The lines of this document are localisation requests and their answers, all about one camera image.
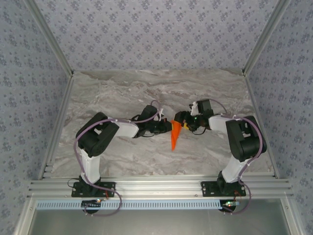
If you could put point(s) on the orange paper sheet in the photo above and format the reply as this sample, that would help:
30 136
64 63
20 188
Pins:
174 139

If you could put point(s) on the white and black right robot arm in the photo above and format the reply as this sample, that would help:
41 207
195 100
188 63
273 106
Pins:
232 171

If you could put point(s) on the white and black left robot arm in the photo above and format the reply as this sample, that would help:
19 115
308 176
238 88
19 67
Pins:
126 128

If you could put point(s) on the aluminium cross beam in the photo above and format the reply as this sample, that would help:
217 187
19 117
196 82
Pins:
159 186

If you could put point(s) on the aluminium table side rail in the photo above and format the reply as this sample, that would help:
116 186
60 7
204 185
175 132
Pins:
59 122
260 122

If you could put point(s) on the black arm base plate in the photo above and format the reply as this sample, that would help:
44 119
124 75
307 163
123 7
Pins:
110 189
207 189

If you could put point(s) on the black bracket with circuit board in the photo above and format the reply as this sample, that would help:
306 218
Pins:
230 205
91 204

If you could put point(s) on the aluminium upright post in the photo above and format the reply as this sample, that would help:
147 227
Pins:
265 36
50 36

